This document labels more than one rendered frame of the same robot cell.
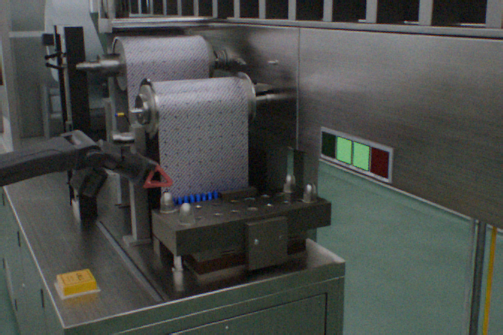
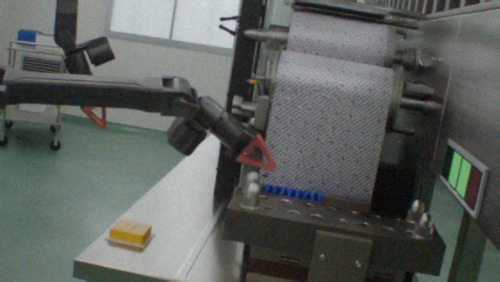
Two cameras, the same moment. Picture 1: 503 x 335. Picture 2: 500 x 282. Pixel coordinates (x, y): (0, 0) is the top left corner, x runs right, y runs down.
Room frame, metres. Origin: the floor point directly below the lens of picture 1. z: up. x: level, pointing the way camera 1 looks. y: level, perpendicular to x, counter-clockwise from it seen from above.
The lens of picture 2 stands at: (0.31, -0.43, 1.35)
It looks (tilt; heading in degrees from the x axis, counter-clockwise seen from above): 10 degrees down; 32
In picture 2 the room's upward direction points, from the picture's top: 9 degrees clockwise
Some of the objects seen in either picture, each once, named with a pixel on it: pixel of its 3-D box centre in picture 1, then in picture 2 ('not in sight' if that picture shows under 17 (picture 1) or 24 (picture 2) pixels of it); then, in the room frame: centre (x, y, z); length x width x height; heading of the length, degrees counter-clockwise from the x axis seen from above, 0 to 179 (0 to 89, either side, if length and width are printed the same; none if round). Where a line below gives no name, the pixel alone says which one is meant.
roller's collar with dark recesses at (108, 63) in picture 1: (110, 65); (279, 37); (1.67, 0.38, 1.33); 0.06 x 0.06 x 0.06; 27
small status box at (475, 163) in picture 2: (353, 152); (461, 174); (1.26, -0.22, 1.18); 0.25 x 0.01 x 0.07; 27
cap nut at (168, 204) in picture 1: (167, 201); (252, 182); (1.34, 0.20, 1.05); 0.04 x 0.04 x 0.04
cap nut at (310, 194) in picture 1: (310, 191); (424, 224); (1.40, -0.14, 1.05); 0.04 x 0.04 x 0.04
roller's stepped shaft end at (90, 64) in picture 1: (87, 66); (255, 34); (1.64, 0.44, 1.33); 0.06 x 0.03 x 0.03; 117
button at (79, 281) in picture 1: (76, 282); (130, 232); (1.21, 0.38, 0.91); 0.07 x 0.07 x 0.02; 27
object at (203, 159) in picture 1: (205, 163); (321, 157); (1.46, 0.11, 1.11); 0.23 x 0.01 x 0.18; 117
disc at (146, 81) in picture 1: (148, 108); (276, 79); (1.46, 0.25, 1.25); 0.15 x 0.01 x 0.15; 27
